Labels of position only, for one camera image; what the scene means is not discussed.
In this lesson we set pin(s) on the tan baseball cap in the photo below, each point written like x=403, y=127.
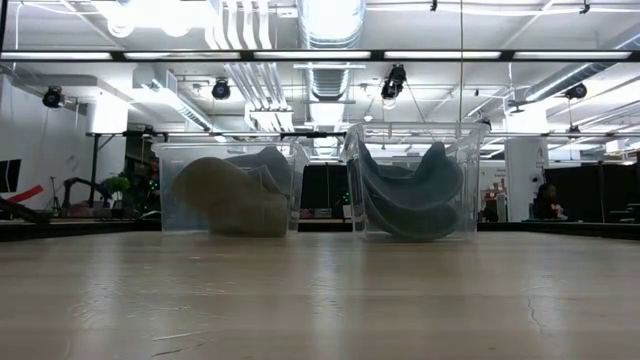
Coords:
x=272, y=165

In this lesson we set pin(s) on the tan cap with metal buckle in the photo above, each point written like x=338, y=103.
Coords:
x=230, y=200

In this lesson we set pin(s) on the dark green baseball cap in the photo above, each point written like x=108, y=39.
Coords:
x=430, y=180
x=410, y=222

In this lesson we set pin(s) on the background black robot arm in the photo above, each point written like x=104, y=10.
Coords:
x=82, y=184

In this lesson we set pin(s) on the black background screen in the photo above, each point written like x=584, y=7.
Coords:
x=325, y=190

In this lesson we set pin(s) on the black ceiling spotlight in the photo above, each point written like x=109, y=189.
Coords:
x=221, y=90
x=394, y=82
x=576, y=91
x=52, y=97

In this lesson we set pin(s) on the black overhead crossbar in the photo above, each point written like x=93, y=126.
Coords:
x=377, y=55

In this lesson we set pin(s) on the wide clear plastic bin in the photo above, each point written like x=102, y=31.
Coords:
x=170, y=215

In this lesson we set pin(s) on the narrow clear plastic bin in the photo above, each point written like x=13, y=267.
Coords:
x=475, y=200

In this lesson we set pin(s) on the background potted plant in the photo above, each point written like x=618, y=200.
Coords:
x=116, y=185

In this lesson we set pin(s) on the white building pillar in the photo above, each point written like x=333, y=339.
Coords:
x=525, y=170

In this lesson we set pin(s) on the thin vertical pole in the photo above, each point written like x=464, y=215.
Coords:
x=461, y=30

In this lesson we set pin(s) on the person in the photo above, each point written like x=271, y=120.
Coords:
x=547, y=202

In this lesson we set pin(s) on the black room partition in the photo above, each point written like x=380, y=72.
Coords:
x=590, y=192

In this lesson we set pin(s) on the red slanted object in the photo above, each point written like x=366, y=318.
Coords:
x=26, y=194

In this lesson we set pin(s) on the silver ribbed ventilation duct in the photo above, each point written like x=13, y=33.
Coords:
x=330, y=25

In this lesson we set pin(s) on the slanted silver ventilation duct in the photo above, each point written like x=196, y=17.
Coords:
x=560, y=82

